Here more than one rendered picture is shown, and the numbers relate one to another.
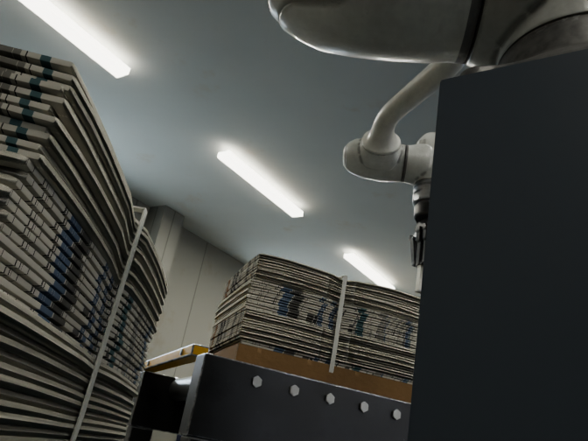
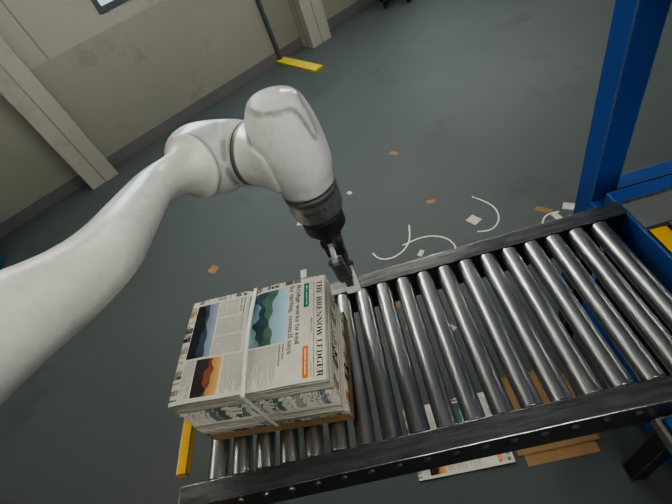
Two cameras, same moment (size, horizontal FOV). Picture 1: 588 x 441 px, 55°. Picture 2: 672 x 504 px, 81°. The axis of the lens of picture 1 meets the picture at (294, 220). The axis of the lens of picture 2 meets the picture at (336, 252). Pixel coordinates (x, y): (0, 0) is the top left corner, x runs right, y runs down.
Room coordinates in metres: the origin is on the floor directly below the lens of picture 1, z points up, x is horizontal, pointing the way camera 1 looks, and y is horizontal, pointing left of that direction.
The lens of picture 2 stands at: (0.87, -0.61, 1.76)
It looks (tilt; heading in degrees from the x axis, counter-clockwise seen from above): 45 degrees down; 31
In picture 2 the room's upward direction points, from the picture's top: 24 degrees counter-clockwise
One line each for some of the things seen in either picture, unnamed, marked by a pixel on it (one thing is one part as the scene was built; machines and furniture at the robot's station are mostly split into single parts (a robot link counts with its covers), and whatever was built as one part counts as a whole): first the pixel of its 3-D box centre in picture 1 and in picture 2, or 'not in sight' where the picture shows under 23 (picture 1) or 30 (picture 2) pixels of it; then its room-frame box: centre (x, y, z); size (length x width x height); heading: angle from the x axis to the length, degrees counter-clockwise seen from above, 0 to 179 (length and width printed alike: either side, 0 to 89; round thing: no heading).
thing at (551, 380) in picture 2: not in sight; (518, 319); (1.46, -0.68, 0.77); 0.47 x 0.05 x 0.05; 21
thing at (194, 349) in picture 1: (170, 360); (193, 393); (1.15, 0.19, 0.81); 0.43 x 0.03 x 0.02; 21
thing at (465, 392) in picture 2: not in sight; (445, 338); (1.39, -0.50, 0.77); 0.47 x 0.05 x 0.05; 21
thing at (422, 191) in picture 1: (430, 197); (313, 197); (1.32, -0.34, 1.36); 0.09 x 0.09 x 0.06
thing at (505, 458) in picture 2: not in sight; (454, 434); (1.38, -0.47, 0.00); 0.37 x 0.28 x 0.01; 111
